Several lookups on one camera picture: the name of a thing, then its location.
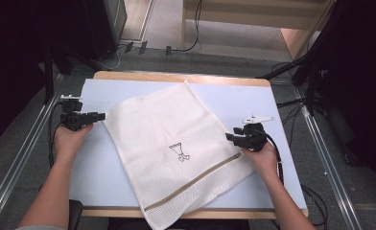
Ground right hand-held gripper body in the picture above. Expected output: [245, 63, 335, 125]
[233, 114, 275, 152]

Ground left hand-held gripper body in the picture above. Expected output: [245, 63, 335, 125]
[59, 94, 88, 131]

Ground white towel with beige stripe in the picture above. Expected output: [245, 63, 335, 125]
[103, 80, 257, 230]

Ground person's left hand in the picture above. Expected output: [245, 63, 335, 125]
[53, 124, 95, 161]

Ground person's right hand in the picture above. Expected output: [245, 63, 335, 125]
[242, 142, 281, 181]

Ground light blue table mat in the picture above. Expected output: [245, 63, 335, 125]
[69, 79, 308, 210]

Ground wooden table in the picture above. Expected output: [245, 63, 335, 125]
[80, 70, 310, 220]

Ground black tripod stand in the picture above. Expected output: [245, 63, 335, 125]
[255, 47, 325, 117]

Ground dark curtain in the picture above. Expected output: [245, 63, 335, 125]
[0, 0, 88, 151]
[314, 0, 376, 193]

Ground black cabinet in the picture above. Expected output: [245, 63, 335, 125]
[80, 0, 129, 61]

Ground black chair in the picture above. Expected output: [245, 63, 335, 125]
[67, 199, 84, 230]

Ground person's dark clothing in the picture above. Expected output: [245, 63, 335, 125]
[107, 218, 250, 230]

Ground light wooden shelf unit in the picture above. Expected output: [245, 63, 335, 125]
[180, 0, 338, 61]

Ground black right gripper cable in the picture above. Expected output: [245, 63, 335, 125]
[256, 128, 285, 187]

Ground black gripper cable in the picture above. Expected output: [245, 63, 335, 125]
[256, 128, 285, 187]
[47, 101, 66, 170]

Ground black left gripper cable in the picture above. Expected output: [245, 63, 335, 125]
[47, 101, 66, 170]

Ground thin black floor cables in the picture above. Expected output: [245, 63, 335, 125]
[275, 98, 307, 147]

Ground white floor cable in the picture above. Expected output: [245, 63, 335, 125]
[95, 44, 127, 72]

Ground metal floor rail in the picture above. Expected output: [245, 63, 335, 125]
[0, 74, 64, 230]
[292, 85, 364, 230]

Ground black floor cable loop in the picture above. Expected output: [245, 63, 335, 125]
[300, 184, 330, 230]

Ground black hanging cable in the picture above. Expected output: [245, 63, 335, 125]
[170, 0, 203, 54]

